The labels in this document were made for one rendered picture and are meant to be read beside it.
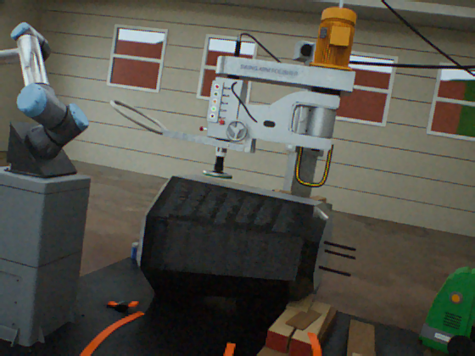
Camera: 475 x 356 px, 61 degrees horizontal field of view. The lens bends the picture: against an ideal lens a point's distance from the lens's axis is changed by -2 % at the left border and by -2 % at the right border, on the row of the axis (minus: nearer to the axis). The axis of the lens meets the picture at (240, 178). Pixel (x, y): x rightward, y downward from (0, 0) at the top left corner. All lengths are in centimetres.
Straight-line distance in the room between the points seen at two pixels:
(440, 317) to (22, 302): 255
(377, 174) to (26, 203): 759
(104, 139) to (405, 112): 675
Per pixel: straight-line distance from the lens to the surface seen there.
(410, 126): 904
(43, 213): 217
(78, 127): 223
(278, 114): 283
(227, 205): 262
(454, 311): 316
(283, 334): 233
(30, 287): 229
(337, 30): 284
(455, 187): 925
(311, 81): 282
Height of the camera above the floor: 121
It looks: 6 degrees down
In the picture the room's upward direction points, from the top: 9 degrees clockwise
